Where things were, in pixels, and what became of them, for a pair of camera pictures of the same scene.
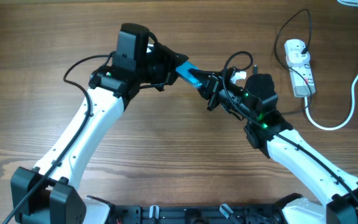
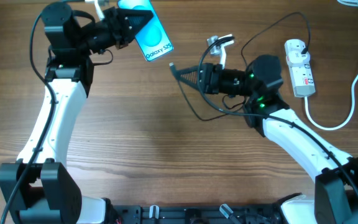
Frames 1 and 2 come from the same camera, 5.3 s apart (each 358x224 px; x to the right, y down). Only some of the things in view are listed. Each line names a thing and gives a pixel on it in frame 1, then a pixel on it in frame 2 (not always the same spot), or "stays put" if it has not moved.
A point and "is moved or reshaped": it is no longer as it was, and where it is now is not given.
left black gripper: (170, 60) to (119, 27)
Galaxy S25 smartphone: (182, 71) is moved or reshaped
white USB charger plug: (296, 56) stays put
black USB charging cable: (306, 77) to (173, 66)
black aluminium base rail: (223, 214) stays put
